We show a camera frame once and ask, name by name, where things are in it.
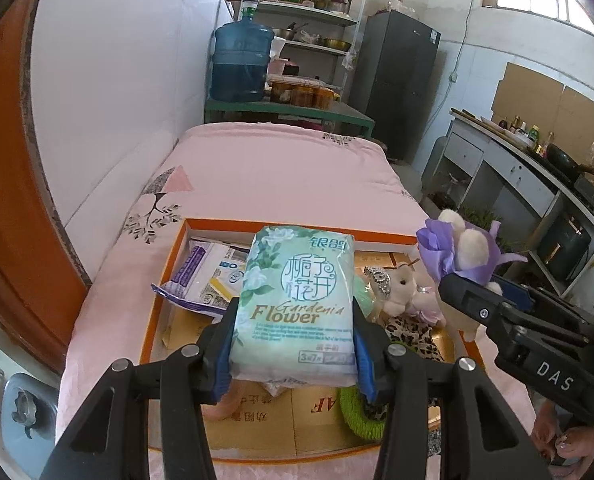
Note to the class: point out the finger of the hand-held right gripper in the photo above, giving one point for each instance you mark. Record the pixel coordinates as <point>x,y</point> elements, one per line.
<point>477,307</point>
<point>519,294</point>

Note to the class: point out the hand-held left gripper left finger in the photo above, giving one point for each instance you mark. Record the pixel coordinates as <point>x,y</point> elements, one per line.
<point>224,360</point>

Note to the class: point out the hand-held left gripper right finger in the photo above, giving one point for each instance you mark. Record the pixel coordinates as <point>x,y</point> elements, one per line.
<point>366,365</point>

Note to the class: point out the lime green chenille scrubber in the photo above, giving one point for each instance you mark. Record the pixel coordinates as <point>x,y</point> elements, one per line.
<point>352,410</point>

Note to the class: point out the leopard print cloth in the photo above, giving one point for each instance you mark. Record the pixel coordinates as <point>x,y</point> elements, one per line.
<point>417,335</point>

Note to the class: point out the purple bouquet plush bear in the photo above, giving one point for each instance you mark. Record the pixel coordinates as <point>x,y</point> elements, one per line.
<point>469,245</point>

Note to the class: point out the green sponge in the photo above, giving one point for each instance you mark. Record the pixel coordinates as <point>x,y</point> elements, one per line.
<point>364,292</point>

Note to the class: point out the beige plush bear toy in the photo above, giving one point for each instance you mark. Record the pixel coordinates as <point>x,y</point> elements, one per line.
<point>402,290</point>

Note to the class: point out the orange cardboard tray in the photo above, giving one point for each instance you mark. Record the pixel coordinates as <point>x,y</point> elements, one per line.
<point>257,430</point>

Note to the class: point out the white blue small packet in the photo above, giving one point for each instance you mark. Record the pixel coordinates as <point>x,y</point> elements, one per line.
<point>232,282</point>

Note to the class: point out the green floral tissue pack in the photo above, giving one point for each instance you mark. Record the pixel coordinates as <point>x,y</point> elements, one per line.
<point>292,310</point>

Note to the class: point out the purple white wipes packet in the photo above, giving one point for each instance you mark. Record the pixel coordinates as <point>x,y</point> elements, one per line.
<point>197,280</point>

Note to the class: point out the person's right hand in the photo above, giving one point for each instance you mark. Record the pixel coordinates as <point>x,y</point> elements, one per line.
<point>567,442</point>

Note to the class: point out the green potted plants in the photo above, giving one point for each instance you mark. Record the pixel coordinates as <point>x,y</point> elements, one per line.
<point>484,216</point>

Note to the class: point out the white counter cabinet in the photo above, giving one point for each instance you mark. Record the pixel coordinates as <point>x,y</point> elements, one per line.
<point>507,180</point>

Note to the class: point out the black wok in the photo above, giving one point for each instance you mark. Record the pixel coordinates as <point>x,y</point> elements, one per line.
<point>564,160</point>

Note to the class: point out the grey gas cylinder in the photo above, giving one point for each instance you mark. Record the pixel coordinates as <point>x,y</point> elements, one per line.
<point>434,165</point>

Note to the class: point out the row of condiment bottles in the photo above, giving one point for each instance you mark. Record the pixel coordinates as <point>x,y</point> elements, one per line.
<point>524,135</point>

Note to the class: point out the dark grey refrigerator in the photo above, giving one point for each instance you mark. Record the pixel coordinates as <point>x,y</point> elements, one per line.
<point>397,85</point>

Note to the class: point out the green metal table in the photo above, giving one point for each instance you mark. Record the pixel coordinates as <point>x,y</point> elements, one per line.
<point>297,115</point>

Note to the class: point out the row of amber jars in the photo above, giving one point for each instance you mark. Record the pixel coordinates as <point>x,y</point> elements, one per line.
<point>302,94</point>

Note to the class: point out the hanging plastic bag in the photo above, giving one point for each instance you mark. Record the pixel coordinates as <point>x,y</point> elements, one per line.
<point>349,60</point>

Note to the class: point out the blue water jug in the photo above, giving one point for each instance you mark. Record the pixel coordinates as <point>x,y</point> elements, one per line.
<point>239,65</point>

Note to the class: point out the pink plastic container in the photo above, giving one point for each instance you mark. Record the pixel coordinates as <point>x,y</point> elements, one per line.
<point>278,66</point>

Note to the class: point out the white metal shelf rack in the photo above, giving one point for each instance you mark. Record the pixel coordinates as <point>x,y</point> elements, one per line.
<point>322,25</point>

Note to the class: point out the black jug pump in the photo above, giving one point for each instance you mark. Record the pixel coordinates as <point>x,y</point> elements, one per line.
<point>250,2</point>

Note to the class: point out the cardboard wall sheet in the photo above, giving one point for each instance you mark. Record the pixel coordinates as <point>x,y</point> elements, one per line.
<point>532,95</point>

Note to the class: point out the brown wooden door frame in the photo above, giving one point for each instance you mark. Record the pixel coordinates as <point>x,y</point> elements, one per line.
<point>12,240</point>

